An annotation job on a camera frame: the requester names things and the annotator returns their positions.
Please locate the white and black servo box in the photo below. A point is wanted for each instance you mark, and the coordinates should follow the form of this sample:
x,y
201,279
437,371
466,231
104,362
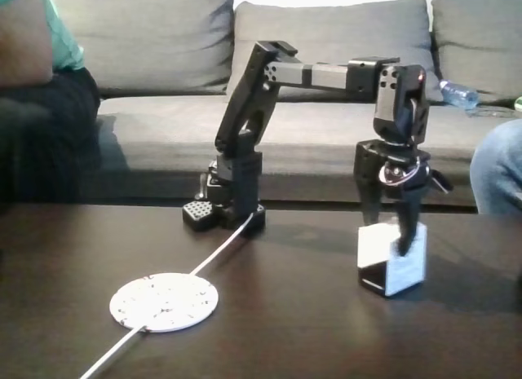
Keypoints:
x,y
373,248

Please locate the grey fabric sofa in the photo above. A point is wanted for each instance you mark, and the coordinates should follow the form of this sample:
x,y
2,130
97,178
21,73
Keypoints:
x,y
326,126

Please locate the person's knee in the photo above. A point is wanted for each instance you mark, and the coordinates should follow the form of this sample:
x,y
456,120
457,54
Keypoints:
x,y
499,171

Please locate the clear plastic water bottle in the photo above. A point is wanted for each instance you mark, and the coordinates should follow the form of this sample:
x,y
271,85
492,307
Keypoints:
x,y
458,93

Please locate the grey sofa back cushion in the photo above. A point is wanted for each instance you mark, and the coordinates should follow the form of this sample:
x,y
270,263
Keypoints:
x,y
334,28
477,36
155,36

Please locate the small green object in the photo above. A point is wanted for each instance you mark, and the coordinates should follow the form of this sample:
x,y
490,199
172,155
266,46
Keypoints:
x,y
518,105

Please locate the round white speckled coaster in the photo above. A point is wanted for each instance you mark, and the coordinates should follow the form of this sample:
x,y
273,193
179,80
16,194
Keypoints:
x,y
163,301

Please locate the person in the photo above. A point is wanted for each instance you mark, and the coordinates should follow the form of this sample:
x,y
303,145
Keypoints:
x,y
41,130

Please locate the black camera on mount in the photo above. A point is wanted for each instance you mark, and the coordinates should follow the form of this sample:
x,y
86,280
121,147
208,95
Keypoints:
x,y
442,182

